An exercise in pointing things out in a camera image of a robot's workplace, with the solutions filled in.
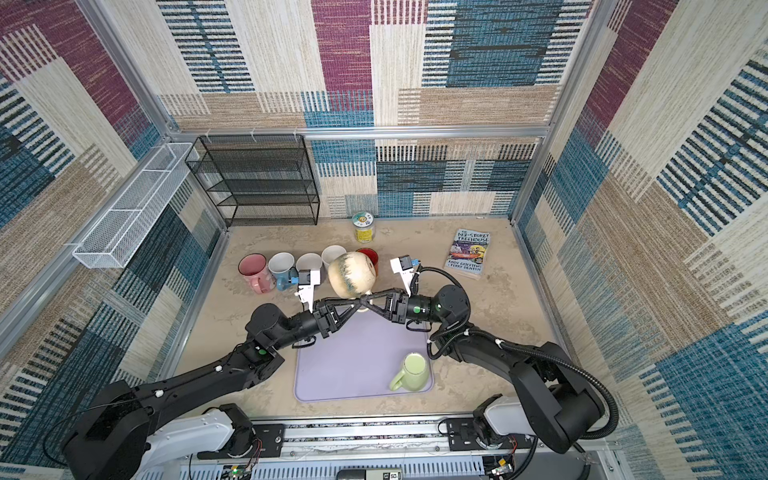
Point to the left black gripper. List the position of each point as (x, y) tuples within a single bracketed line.
[(327, 321)]

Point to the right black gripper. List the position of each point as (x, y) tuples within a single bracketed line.
[(396, 299)]

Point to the red mug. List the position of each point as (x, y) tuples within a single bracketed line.
[(372, 255)]

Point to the white mug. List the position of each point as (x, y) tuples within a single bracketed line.
[(331, 253)]

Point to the lavender mug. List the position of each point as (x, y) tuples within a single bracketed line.
[(311, 261)]

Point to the light green mug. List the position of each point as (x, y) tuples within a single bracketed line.
[(413, 375)]

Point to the blue flowered mug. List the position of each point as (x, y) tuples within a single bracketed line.
[(282, 267)]

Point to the pink patterned mug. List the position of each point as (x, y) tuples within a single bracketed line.
[(254, 270)]

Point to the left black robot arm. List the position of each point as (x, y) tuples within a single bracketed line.
[(127, 428)]

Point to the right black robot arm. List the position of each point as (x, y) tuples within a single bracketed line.
[(562, 402)]

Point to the lavender plastic tray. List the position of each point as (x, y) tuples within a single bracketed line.
[(358, 361)]

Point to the colourful paperback book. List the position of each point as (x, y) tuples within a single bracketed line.
[(467, 252)]

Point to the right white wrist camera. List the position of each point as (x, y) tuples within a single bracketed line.
[(405, 267)]

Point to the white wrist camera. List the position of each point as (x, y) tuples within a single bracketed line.
[(306, 282), (405, 267)]

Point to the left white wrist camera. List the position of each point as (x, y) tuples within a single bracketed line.
[(306, 282)]

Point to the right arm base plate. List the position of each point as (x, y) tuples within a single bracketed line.
[(462, 436)]

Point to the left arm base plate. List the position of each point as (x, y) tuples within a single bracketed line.
[(270, 440)]

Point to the black wire shelf rack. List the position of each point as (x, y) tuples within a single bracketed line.
[(257, 180)]

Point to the white wire mesh basket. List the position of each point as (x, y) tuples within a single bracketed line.
[(114, 239)]

